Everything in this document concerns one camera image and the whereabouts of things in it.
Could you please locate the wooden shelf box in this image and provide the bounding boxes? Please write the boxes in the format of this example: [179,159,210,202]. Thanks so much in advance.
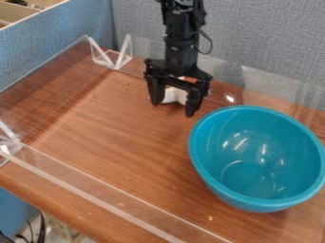
[0,0,69,30]

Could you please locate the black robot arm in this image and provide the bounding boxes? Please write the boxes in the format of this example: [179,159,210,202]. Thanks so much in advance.
[143,0,212,117]

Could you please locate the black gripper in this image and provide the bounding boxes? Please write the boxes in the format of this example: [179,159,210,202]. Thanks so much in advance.
[143,59,212,117]

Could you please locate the clear acrylic barrier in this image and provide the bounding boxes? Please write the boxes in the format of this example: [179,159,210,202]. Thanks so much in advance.
[120,35,325,111]
[0,120,231,243]

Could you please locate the white and brown mushroom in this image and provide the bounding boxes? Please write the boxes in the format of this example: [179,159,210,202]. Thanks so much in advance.
[162,76,198,105]

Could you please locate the clear acrylic front barrier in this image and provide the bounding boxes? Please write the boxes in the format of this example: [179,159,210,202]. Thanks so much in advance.
[0,120,231,243]

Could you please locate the clear acrylic back barrier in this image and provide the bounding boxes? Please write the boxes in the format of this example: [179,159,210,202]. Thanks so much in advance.
[120,35,325,111]

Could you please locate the black cables on floor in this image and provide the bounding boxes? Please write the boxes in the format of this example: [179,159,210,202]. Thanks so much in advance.
[0,212,48,243]

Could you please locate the blue plastic bowl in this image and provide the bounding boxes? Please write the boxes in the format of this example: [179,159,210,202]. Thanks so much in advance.
[187,105,325,213]

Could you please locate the clear acrylic corner bracket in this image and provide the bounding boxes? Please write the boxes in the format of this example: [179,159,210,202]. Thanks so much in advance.
[87,34,133,70]

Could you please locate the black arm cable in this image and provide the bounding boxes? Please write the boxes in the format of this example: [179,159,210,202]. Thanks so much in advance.
[194,28,212,55]

